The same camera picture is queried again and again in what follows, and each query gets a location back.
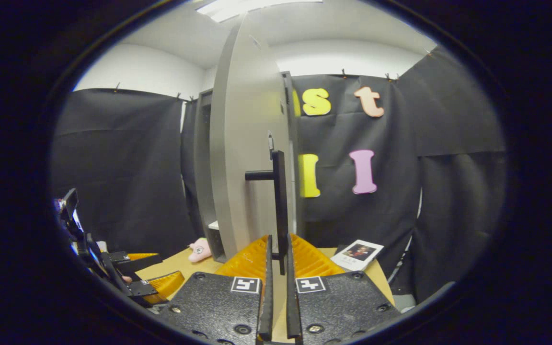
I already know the white book with photo cover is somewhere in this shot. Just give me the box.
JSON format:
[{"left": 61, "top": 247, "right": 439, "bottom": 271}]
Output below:
[{"left": 330, "top": 239, "right": 385, "bottom": 272}]

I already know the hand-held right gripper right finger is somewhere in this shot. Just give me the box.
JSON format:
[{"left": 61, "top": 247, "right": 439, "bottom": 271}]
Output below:
[{"left": 285, "top": 233, "right": 403, "bottom": 345}]

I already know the dark grey cabinet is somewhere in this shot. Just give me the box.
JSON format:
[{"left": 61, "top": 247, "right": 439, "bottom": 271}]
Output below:
[{"left": 193, "top": 71, "right": 301, "bottom": 263}]

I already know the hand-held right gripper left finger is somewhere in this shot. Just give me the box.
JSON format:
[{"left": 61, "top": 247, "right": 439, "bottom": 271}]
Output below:
[{"left": 158, "top": 234, "right": 275, "bottom": 345}]

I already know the long ceiling light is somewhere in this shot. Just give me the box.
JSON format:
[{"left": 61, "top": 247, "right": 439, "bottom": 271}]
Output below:
[{"left": 195, "top": 0, "right": 324, "bottom": 23}]

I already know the black backdrop cloth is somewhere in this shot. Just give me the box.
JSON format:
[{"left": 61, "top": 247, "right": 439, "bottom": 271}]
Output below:
[{"left": 51, "top": 46, "right": 506, "bottom": 302}]

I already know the pink plush toy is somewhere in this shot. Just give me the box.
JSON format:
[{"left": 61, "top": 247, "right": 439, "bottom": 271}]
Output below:
[{"left": 188, "top": 238, "right": 213, "bottom": 263}]

